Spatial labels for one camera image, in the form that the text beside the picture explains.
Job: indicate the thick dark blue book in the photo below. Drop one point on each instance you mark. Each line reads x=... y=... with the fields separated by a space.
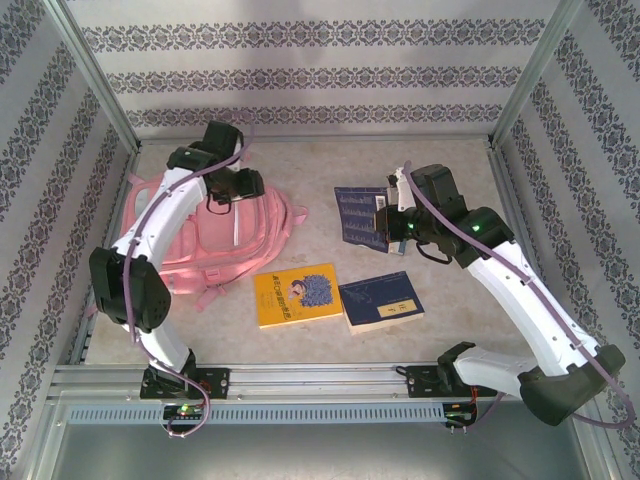
x=375 y=300

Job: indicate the grey metal sheet panel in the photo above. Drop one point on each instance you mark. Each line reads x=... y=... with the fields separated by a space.
x=320 y=455

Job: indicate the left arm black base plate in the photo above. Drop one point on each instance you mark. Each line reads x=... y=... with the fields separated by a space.
x=220 y=382

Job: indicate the yellow cartoon cover book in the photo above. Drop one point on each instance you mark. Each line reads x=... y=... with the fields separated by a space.
x=270 y=300

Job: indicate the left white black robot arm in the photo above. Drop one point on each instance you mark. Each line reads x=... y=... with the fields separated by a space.
x=170 y=200

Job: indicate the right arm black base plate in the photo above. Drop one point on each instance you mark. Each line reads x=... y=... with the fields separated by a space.
x=417 y=380

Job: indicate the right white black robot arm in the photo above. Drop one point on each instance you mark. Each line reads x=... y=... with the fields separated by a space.
x=525 y=300

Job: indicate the thin dark blue booklet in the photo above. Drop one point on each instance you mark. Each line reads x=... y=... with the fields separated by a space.
x=355 y=215

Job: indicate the aluminium frame post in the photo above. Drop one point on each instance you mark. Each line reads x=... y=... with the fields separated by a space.
x=535 y=75
x=97 y=75

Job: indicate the pink school backpack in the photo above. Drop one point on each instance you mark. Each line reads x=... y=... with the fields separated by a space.
x=260 y=230

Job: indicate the wide aluminium side rail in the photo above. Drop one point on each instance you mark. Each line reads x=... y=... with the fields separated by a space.
x=509 y=190
x=82 y=345

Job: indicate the thin aluminium wall base rail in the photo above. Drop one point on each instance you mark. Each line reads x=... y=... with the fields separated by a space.
x=350 y=138

